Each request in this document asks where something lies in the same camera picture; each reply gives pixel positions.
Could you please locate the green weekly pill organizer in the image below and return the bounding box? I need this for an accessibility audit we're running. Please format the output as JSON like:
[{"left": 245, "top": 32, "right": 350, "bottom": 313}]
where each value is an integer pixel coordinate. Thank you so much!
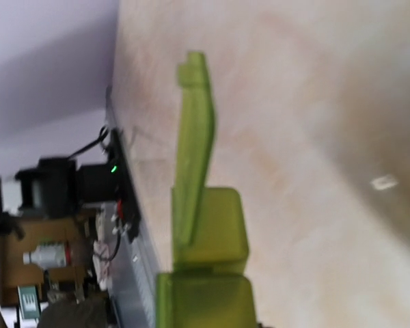
[{"left": 155, "top": 51, "right": 257, "bottom": 327}]

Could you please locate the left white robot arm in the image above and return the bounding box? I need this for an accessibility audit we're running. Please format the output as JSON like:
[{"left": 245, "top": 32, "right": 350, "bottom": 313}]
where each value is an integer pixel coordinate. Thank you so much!
[{"left": 15, "top": 125, "right": 121, "bottom": 219}]

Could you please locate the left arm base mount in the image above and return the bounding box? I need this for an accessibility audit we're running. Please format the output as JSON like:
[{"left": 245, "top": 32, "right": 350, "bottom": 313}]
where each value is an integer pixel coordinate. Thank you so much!
[{"left": 105, "top": 128, "right": 142, "bottom": 243}]

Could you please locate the front aluminium rail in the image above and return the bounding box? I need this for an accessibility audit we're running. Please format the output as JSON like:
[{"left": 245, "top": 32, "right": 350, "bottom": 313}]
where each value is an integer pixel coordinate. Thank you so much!
[{"left": 104, "top": 112, "right": 158, "bottom": 328}]

